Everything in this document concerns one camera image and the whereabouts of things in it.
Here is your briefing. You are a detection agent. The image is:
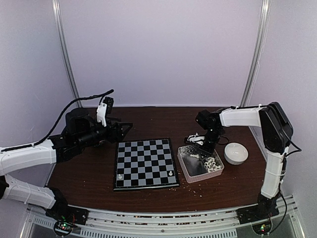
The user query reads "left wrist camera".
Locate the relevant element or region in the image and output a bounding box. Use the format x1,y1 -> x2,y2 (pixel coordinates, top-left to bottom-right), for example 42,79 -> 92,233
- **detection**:
96,97 -> 114,127

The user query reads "white ceramic bowl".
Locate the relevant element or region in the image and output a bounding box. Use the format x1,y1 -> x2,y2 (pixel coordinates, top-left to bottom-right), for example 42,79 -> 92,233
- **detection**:
224,142 -> 249,165

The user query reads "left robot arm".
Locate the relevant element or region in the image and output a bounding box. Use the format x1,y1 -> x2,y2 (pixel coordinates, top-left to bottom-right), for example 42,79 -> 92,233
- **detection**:
0,108 -> 133,220

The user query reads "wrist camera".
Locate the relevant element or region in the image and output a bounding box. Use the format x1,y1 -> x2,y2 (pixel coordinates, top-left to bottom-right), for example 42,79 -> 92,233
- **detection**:
96,97 -> 114,127
184,133 -> 205,146

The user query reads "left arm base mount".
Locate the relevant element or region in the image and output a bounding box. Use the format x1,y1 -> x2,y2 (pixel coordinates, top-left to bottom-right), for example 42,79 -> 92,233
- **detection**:
44,199 -> 89,237

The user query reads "red patterned bowl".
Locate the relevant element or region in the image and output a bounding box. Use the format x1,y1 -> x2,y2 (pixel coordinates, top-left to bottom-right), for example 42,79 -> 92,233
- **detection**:
94,140 -> 105,147

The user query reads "white chess piece pile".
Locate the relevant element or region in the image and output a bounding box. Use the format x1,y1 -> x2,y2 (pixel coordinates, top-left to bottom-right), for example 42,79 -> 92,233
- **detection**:
204,157 -> 222,173

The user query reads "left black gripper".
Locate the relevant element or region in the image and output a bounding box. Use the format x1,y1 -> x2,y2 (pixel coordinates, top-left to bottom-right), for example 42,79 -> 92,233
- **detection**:
75,116 -> 133,149

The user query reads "right aluminium frame post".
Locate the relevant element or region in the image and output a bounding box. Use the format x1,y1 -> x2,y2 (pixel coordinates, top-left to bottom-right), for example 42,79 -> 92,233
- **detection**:
240,0 -> 271,107

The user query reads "black white chessboard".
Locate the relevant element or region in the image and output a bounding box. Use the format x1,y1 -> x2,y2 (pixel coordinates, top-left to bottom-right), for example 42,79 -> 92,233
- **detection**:
113,138 -> 180,191

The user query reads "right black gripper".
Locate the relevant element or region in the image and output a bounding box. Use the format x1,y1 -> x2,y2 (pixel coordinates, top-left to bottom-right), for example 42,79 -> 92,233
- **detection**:
198,127 -> 223,160

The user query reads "left aluminium frame post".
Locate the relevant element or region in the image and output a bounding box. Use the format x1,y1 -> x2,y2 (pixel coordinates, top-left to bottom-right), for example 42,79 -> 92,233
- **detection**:
52,0 -> 79,99

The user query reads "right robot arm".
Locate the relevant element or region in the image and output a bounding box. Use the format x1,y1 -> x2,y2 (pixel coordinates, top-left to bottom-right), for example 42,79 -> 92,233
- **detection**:
186,102 -> 293,219

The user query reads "pink plastic basket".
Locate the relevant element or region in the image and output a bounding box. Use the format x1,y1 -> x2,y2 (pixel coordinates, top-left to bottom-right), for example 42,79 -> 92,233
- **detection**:
177,144 -> 224,183

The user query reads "aluminium frame post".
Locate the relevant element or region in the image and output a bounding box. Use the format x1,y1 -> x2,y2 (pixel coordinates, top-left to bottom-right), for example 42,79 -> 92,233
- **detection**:
240,0 -> 271,107
52,0 -> 79,99

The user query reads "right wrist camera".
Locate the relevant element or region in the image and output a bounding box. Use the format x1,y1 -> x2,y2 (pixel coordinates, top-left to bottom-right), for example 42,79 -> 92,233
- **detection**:
184,133 -> 205,146

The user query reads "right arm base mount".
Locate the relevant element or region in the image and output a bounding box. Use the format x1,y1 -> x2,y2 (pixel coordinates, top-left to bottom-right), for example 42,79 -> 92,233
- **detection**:
236,194 -> 279,235

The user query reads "front aluminium rail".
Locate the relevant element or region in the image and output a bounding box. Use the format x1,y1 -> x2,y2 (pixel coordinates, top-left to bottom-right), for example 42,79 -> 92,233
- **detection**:
22,195 -> 305,238

